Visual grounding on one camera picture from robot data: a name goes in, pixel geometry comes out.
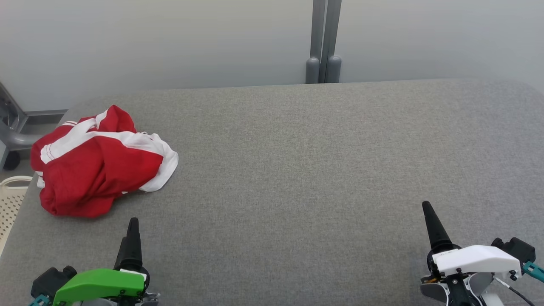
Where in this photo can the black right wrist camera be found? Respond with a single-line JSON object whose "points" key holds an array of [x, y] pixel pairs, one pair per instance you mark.
{"points": [[516, 248]]}

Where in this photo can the black caster wheel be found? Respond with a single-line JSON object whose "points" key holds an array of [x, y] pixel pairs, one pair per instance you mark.
{"points": [[12, 160]]}

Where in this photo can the teal left camera connector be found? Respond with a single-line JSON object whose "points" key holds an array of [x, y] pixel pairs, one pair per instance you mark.
{"points": [[40, 301]]}

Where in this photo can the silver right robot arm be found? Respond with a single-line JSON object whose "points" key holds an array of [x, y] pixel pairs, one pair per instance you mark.
{"points": [[482, 282]]}

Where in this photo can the grey double metal post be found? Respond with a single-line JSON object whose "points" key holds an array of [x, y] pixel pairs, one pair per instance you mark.
{"points": [[323, 34]]}

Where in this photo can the cream perforated laundry basket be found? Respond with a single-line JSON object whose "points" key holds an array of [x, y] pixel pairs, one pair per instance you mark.
{"points": [[10, 204]]}

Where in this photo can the teal camera connector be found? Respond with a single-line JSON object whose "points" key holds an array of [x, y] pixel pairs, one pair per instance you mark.
{"points": [[40, 301], [533, 270]]}

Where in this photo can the red jersey with white sleeves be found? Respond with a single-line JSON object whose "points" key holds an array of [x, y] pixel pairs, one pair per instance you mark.
{"points": [[93, 187]]}

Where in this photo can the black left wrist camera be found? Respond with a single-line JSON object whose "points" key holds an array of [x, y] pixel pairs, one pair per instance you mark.
{"points": [[51, 280]]}

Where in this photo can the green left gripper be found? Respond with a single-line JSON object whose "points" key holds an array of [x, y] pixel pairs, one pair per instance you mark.
{"points": [[97, 282]]}

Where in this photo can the teal right camera connector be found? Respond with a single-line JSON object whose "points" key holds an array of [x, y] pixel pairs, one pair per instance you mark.
{"points": [[533, 270]]}

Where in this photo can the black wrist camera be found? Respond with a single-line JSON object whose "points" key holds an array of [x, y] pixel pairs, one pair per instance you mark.
{"points": [[51, 280], [516, 248]]}

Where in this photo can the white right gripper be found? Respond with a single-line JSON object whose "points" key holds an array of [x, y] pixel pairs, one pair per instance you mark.
{"points": [[476, 259]]}

